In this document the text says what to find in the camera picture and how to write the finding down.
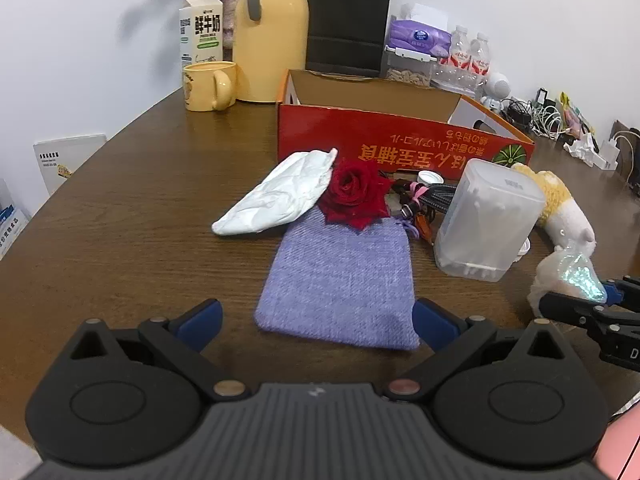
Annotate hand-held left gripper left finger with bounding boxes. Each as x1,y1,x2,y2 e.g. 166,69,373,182
70,298,251,402

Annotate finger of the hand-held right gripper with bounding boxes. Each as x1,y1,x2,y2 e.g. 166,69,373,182
601,276,640,308
539,290,609,333

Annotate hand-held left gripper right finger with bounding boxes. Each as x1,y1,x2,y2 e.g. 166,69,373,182
387,297,581,403

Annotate yellow white plush toy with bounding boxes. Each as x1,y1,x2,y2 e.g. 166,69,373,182
510,162,609,318

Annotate purple fabric pouch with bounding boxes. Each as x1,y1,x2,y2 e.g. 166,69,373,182
254,207,421,352

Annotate translucent cotton swab box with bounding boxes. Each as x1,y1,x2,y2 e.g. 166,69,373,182
434,158,547,283

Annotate grey braided cable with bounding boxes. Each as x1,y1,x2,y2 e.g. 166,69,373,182
392,180,458,221

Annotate red artificial rose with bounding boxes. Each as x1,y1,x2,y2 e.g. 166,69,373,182
317,157,394,232

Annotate red cardboard box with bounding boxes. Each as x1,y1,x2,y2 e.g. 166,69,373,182
276,69,536,183

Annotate pink surface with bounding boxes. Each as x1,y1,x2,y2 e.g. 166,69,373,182
594,404,640,480

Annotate white power adapter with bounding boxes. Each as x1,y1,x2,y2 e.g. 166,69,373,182
594,139,622,172

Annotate crumpled white tissue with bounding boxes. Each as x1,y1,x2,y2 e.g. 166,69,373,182
563,132,599,160

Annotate brown paper bag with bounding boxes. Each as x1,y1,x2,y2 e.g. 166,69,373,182
612,119,640,183

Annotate colourful snack packets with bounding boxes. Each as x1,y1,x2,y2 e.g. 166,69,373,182
556,91,597,137

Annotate white printed card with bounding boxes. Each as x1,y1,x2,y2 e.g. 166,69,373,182
33,133,108,197

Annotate blue white boxes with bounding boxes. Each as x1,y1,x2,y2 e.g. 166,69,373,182
0,179,29,262

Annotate white robot figurine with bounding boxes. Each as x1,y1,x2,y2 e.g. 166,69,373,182
479,72,512,112

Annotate yellow mug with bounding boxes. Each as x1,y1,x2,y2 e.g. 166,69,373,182
181,61,237,113

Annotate clear seed container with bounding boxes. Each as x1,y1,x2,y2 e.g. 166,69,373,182
382,45,435,90

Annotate purple tissue pack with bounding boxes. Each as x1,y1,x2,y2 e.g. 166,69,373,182
389,4,454,57

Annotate white milk carton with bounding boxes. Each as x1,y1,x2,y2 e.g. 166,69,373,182
179,0,224,68

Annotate yellow thermos jug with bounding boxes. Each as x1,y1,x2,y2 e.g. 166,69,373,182
232,0,310,105

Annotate patterned flower vase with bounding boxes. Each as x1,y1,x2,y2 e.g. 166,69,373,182
215,0,246,61

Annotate black paper bag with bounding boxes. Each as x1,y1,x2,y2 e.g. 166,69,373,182
298,0,395,80

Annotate small orange strap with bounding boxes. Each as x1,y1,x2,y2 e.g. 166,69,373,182
411,210,437,247

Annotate white charging cable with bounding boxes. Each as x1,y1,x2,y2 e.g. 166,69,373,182
611,130,640,181

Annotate white coiled cable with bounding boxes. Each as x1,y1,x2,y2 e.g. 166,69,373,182
531,105,565,141

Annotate black cable bundle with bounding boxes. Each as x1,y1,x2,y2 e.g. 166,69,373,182
501,96,535,134

